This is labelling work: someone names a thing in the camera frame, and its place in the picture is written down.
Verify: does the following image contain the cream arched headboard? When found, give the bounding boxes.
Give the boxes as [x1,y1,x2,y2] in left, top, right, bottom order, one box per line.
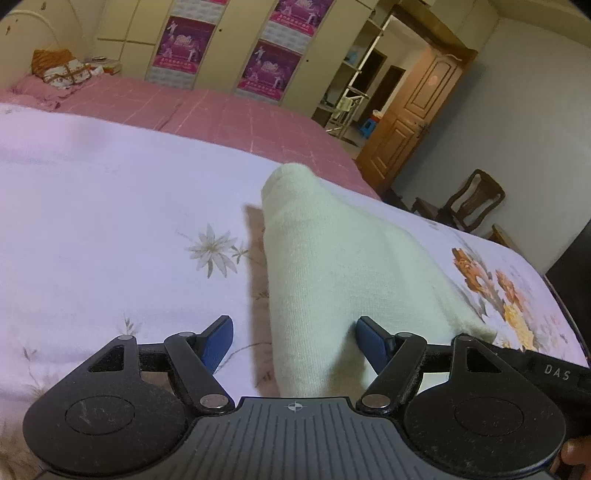
[0,1,87,89]

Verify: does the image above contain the lower right purple poster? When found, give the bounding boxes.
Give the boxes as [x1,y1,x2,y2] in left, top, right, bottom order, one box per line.
[235,40,301,104]

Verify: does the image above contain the person right hand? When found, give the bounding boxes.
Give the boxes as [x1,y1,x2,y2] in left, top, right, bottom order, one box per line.
[561,436,591,480]

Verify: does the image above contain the cream wardrobe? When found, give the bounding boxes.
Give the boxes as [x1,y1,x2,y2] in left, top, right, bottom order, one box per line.
[92,1,377,116]

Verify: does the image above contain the pink checked bed cover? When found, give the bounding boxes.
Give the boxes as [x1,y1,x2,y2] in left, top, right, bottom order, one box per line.
[1,75,378,198]

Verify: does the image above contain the cream knitted sweater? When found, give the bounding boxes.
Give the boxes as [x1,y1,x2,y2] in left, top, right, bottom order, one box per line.
[262,164,496,399]

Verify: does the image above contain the brown wooden door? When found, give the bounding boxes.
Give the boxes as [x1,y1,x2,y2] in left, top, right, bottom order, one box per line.
[356,47,478,195]

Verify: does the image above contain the orange patterned pillow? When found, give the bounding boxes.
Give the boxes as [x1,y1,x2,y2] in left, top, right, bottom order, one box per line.
[31,49,74,78]

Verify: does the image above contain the lower left purple poster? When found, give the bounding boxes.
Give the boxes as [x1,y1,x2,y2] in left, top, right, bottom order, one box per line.
[152,16,215,75]

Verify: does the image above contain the dark wooden chair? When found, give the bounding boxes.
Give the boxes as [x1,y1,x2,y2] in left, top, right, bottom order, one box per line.
[382,168,507,234]

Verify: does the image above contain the upper right purple poster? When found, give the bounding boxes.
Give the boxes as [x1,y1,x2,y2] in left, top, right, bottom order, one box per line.
[270,0,332,37]

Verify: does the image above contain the blue plastic stool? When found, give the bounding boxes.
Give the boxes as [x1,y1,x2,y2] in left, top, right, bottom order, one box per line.
[360,110,382,139]

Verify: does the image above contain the floral lilac bed sheet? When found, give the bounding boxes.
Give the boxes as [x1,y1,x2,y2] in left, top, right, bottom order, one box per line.
[1,103,588,479]

